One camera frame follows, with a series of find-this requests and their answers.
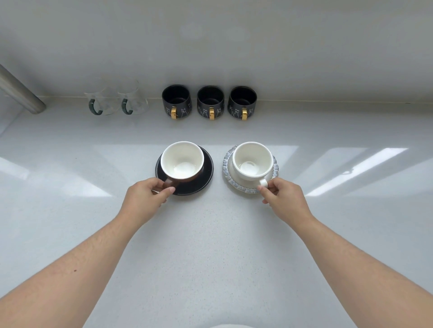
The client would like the black mug with gold handle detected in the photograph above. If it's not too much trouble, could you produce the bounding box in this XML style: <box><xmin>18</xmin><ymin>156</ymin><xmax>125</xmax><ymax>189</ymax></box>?
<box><xmin>197</xmin><ymin>85</ymin><xmax>225</xmax><ymax>121</ymax></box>
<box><xmin>227</xmin><ymin>86</ymin><xmax>258</xmax><ymax>121</ymax></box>
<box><xmin>162</xmin><ymin>84</ymin><xmax>192</xmax><ymax>120</ymax></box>

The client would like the brown cup with white inside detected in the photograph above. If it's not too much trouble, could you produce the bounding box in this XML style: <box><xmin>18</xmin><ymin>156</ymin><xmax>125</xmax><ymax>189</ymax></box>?
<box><xmin>160</xmin><ymin>141</ymin><xmax>205</xmax><ymax>188</ymax></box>

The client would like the person's right forearm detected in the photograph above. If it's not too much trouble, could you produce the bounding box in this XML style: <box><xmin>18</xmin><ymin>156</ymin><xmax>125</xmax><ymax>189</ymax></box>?
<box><xmin>294</xmin><ymin>214</ymin><xmax>433</xmax><ymax>328</ymax></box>

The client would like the person's right hand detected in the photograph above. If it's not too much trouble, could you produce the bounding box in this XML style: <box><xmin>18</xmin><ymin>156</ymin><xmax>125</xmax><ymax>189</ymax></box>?
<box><xmin>258</xmin><ymin>177</ymin><xmax>313</xmax><ymax>224</ymax></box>

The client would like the person's left forearm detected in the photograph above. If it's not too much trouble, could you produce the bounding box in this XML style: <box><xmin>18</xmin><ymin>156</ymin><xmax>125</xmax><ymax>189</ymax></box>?
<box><xmin>0</xmin><ymin>212</ymin><xmax>140</xmax><ymax>328</ymax></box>

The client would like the clear glass mug green handle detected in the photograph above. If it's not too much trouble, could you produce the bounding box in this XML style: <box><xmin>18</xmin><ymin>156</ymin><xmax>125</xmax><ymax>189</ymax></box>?
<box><xmin>84</xmin><ymin>80</ymin><xmax>117</xmax><ymax>116</ymax></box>
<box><xmin>118</xmin><ymin>80</ymin><xmax>149</xmax><ymax>115</ymax></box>

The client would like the grey metal bar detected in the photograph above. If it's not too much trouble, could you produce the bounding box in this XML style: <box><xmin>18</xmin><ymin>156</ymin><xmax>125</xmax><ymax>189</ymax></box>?
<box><xmin>0</xmin><ymin>64</ymin><xmax>46</xmax><ymax>113</ymax></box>

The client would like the person's left hand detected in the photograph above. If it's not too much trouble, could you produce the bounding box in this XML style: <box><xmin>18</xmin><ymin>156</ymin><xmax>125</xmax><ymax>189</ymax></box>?
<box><xmin>119</xmin><ymin>177</ymin><xmax>176</xmax><ymax>224</ymax></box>

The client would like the white saucer with blue rim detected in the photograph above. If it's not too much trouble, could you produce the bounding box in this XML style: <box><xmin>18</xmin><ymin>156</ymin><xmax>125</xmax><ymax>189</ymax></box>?
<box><xmin>222</xmin><ymin>145</ymin><xmax>280</xmax><ymax>195</ymax></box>

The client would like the black saucer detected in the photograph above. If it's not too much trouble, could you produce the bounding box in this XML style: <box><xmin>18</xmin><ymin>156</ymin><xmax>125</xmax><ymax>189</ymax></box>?
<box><xmin>155</xmin><ymin>145</ymin><xmax>214</xmax><ymax>196</ymax></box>

